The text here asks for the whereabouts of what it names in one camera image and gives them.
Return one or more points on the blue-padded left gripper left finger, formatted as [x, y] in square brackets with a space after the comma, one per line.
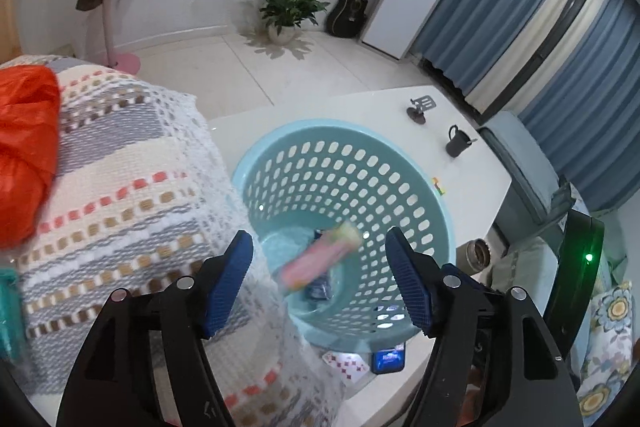
[112, 381]

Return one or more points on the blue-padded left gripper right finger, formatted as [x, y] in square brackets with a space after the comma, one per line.
[494, 361]

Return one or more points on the pink snack pack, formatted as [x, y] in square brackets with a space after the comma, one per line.
[330, 248]

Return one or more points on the orange plastic bag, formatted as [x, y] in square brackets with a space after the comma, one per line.
[30, 105]

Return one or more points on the metal thermos cup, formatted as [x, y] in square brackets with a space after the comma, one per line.
[474, 256]

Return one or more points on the black device with green light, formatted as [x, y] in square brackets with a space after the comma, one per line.
[579, 262]

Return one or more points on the blue card box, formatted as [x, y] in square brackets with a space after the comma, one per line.
[389, 361]

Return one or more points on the floral cushion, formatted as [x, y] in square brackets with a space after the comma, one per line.
[608, 361]

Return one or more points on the playing card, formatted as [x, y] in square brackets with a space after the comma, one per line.
[350, 367]

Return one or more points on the striped woven sofa cover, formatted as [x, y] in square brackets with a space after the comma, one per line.
[140, 198]

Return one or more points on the black mug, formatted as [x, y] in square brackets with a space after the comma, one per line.
[459, 141]

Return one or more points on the light blue perforated basket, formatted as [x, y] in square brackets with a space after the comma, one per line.
[317, 176]

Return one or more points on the small black phone stand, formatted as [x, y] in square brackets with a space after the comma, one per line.
[419, 106]

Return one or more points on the blue window curtains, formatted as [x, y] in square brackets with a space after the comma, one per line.
[566, 72]

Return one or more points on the black acoustic guitar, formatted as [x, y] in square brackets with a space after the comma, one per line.
[347, 18]

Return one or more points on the green potted plant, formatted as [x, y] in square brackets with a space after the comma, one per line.
[282, 18]

